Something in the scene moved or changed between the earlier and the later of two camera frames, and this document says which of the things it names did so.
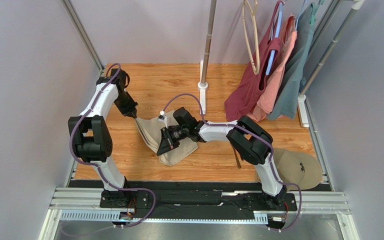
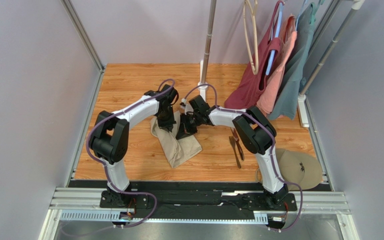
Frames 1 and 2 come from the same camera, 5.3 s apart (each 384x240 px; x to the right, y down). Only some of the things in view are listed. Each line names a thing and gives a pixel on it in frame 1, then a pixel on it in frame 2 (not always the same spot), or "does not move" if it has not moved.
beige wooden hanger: x=253 y=13 does not move
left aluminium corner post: x=83 y=34 does not move
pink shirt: x=288 y=40 does not move
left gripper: x=130 y=110 -> x=167 y=125
